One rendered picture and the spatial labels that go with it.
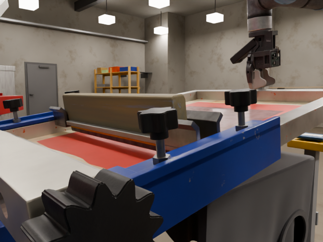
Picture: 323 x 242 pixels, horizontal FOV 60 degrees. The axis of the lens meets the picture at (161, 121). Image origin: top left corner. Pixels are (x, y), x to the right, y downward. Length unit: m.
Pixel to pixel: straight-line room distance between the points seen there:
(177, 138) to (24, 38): 10.83
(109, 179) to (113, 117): 0.40
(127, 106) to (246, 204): 0.30
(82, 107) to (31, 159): 0.42
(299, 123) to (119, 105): 0.33
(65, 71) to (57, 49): 0.87
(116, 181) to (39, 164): 0.09
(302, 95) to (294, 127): 0.39
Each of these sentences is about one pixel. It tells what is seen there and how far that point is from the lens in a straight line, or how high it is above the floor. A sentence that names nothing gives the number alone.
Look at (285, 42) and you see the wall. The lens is 10.83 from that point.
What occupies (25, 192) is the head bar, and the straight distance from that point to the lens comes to 0.19.
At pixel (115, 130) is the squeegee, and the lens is 0.54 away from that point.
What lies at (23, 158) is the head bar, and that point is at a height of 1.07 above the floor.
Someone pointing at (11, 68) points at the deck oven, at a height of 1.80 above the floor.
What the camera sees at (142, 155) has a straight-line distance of 0.50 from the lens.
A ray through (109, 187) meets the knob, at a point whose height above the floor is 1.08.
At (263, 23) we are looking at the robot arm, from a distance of 0.98.
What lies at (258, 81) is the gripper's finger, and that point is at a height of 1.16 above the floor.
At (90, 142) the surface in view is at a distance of 0.64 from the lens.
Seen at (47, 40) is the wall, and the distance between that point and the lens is 11.43.
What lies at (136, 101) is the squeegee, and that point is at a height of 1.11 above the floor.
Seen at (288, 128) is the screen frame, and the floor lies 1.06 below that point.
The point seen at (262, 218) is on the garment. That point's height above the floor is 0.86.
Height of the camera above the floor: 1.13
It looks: 6 degrees down
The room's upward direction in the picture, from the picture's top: straight up
